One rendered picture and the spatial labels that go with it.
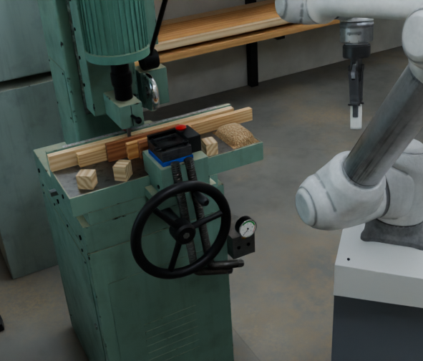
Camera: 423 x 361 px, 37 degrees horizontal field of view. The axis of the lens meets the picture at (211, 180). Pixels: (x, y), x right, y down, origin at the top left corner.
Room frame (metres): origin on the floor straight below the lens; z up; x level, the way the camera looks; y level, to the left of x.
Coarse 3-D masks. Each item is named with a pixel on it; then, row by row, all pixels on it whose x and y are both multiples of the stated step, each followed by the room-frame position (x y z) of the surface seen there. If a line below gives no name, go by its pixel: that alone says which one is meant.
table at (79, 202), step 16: (224, 144) 1.70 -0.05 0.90; (256, 144) 1.68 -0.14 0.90; (208, 160) 1.61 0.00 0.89; (224, 160) 1.64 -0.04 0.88; (240, 160) 1.66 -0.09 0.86; (256, 160) 1.68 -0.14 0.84; (64, 176) 1.56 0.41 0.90; (112, 176) 1.54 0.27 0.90; (144, 176) 1.53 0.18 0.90; (64, 192) 1.48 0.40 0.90; (80, 192) 1.47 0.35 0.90; (96, 192) 1.47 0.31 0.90; (112, 192) 1.49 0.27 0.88; (128, 192) 1.51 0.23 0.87; (144, 192) 1.53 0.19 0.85; (80, 208) 1.45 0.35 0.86; (96, 208) 1.46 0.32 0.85; (160, 208) 1.44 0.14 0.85
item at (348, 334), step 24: (336, 312) 1.40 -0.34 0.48; (360, 312) 1.37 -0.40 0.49; (384, 312) 1.35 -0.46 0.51; (408, 312) 1.33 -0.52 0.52; (336, 336) 1.40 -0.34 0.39; (360, 336) 1.37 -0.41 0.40; (384, 336) 1.35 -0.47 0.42; (408, 336) 1.33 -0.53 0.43; (336, 360) 1.39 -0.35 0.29; (360, 360) 1.37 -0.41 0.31; (384, 360) 1.35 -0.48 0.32; (408, 360) 1.33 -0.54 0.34
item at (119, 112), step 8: (104, 96) 1.74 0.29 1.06; (112, 96) 1.71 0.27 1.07; (104, 104) 1.75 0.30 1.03; (112, 104) 1.68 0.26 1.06; (120, 104) 1.65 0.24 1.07; (128, 104) 1.65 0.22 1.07; (136, 104) 1.65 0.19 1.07; (112, 112) 1.69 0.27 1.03; (120, 112) 1.63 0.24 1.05; (128, 112) 1.64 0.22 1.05; (136, 112) 1.65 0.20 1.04; (120, 120) 1.63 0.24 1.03; (128, 120) 1.64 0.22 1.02
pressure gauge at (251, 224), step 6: (246, 216) 1.62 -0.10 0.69; (240, 222) 1.59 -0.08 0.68; (246, 222) 1.59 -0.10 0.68; (252, 222) 1.60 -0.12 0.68; (240, 228) 1.58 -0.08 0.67; (246, 228) 1.59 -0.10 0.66; (252, 228) 1.60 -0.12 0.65; (240, 234) 1.58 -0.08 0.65; (246, 234) 1.59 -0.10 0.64; (252, 234) 1.60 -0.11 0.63
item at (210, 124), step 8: (232, 112) 1.84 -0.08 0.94; (240, 112) 1.84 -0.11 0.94; (248, 112) 1.85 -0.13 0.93; (200, 120) 1.79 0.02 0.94; (208, 120) 1.79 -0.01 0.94; (216, 120) 1.80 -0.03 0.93; (224, 120) 1.81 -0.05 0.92; (232, 120) 1.83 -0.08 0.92; (240, 120) 1.84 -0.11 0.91; (248, 120) 1.85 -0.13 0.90; (200, 128) 1.78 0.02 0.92; (208, 128) 1.79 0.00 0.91; (216, 128) 1.80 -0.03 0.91; (80, 152) 1.63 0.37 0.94; (88, 152) 1.63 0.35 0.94; (96, 152) 1.63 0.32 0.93; (104, 152) 1.64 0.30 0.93; (80, 160) 1.61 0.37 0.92; (88, 160) 1.62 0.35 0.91; (96, 160) 1.63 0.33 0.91; (104, 160) 1.64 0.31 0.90
